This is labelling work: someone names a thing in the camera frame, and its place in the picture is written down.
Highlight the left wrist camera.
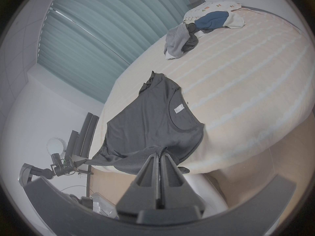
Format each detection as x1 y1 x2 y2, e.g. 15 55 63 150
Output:
50 153 62 168

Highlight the white printed pillow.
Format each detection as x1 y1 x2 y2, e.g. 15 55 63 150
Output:
183 0 242 24

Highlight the black dressing table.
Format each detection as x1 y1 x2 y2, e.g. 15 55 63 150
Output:
65 130 93 177

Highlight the blue-green curtain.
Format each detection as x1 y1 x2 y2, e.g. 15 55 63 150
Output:
39 10 129 104
50 0 206 66

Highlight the black T-shirt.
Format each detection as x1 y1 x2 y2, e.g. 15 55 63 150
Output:
81 71 205 176

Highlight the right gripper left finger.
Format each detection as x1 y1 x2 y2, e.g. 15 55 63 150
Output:
116 153 159 214

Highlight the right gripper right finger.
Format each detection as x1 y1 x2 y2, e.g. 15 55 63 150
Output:
160 154 206 214

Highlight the pile of clothes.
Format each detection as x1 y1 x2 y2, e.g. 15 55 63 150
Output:
164 10 245 60

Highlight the bed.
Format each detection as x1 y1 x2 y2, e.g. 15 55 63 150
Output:
90 0 315 176

